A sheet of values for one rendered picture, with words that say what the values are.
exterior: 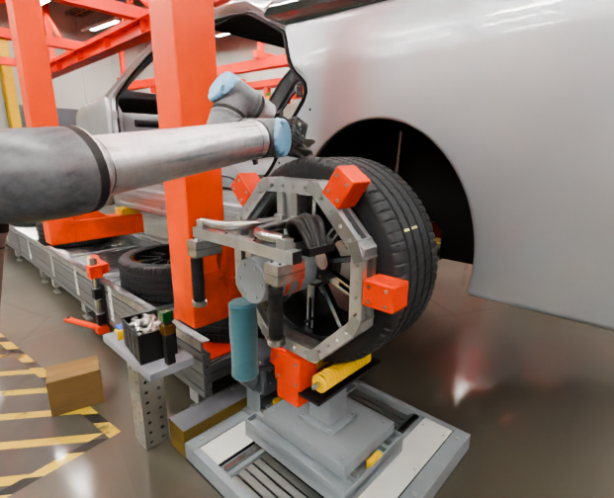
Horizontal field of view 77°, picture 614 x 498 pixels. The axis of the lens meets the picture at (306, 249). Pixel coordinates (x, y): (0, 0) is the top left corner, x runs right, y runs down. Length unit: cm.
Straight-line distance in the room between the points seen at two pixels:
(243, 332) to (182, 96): 81
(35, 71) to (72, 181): 278
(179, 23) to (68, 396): 167
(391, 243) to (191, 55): 93
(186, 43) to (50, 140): 100
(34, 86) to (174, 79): 192
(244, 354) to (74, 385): 111
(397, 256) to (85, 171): 74
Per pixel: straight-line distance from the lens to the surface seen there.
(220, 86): 106
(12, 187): 55
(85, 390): 222
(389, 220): 104
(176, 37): 149
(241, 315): 121
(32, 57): 333
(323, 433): 152
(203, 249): 114
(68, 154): 55
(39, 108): 329
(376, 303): 99
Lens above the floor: 120
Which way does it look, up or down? 14 degrees down
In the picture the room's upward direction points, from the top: straight up
